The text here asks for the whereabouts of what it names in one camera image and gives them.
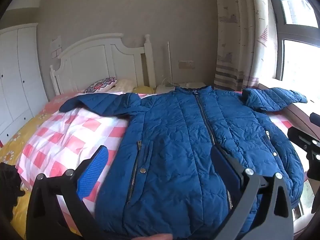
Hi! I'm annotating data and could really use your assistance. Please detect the yellow floral bedsheet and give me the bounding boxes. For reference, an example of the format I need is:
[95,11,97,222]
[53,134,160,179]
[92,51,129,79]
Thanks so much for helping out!
[0,94,83,239]

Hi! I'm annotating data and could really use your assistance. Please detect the person's left hand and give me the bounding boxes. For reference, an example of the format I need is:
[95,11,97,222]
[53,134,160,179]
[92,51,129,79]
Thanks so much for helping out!
[147,233,173,240]

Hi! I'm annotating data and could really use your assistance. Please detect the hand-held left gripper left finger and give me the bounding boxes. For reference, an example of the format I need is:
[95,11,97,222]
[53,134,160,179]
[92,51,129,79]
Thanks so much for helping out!
[26,145,109,240]

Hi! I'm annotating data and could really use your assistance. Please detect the white wardrobe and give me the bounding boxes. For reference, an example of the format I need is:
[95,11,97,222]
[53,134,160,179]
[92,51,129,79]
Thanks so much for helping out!
[0,23,49,145]

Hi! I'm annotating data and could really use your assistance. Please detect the cream pillow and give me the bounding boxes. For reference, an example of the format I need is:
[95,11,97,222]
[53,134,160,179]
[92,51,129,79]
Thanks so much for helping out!
[114,79,137,93]

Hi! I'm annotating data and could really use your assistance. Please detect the patterned pillow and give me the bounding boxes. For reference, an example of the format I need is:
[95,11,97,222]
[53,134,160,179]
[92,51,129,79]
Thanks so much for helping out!
[84,77,118,93]

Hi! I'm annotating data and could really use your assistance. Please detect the white bed headboard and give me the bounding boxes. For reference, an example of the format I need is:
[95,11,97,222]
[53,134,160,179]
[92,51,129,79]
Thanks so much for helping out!
[49,33,157,95]

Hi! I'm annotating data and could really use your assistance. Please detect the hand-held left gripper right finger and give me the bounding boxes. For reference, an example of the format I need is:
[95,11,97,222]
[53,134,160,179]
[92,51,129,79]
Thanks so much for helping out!
[211,146,293,240]

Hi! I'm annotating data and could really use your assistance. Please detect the window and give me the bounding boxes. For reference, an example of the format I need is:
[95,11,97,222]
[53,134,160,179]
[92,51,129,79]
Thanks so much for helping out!
[265,0,320,98]

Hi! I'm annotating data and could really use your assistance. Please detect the white nightstand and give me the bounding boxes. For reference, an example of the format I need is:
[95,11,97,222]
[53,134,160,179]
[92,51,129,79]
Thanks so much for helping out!
[155,81,207,94]

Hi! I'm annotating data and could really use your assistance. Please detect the printed curtain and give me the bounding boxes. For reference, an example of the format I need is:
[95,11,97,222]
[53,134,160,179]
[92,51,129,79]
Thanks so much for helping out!
[214,0,278,92]

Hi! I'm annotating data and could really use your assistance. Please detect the blue puffer jacket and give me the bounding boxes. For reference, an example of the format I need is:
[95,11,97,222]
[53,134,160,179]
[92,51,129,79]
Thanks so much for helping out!
[59,86,308,239]

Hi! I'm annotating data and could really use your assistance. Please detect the dark cloth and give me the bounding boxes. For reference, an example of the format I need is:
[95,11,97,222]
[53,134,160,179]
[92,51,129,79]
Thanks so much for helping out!
[0,162,25,222]

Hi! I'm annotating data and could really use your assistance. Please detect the wall paper notes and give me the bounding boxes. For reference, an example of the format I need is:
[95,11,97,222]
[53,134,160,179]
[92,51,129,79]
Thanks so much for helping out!
[50,36,62,59]

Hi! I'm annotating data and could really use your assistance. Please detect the yellow pillow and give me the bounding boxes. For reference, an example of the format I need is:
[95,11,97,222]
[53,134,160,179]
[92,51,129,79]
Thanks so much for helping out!
[133,85,154,95]

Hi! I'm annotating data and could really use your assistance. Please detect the red white checkered cloth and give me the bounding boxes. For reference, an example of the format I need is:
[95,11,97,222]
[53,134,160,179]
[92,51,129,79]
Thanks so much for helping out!
[16,90,290,218]

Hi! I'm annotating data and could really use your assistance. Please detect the window sill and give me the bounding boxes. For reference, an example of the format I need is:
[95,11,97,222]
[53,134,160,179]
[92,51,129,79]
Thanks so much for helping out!
[257,80,320,140]

